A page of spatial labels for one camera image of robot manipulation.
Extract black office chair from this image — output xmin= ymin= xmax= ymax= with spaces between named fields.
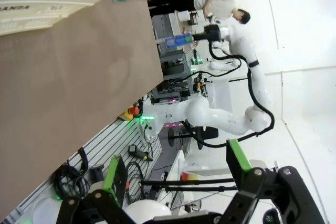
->
xmin=167 ymin=126 xmax=219 ymax=151

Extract black cable loop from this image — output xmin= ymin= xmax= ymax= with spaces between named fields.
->
xmin=125 ymin=161 xmax=148 ymax=204

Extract person white shirt black hair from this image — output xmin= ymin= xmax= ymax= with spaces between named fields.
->
xmin=147 ymin=0 xmax=251 ymax=25

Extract black handheld controller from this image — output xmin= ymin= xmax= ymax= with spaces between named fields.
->
xmin=128 ymin=144 xmax=153 ymax=162

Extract black cable bundle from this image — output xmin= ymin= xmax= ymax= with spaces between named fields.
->
xmin=54 ymin=147 xmax=91 ymax=201

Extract red emergency stop button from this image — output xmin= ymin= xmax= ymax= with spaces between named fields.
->
xmin=117 ymin=105 xmax=142 ymax=121

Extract black tripod legs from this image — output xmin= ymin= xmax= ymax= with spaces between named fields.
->
xmin=141 ymin=177 xmax=238 ymax=193

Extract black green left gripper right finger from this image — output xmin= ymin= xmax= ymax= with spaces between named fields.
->
xmin=209 ymin=138 xmax=328 ymax=224

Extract cream folding basket brown handles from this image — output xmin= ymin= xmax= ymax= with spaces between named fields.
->
xmin=0 ymin=0 xmax=108 ymax=36

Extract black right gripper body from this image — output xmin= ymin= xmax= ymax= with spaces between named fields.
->
xmin=193 ymin=24 xmax=221 ymax=43

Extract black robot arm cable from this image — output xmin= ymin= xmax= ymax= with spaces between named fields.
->
xmin=181 ymin=41 xmax=276 ymax=148

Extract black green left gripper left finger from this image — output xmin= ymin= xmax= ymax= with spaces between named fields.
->
xmin=56 ymin=155 xmax=149 ymax=224

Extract aluminium frame workbench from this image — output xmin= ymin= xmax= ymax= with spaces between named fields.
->
xmin=153 ymin=14 xmax=194 ymax=99

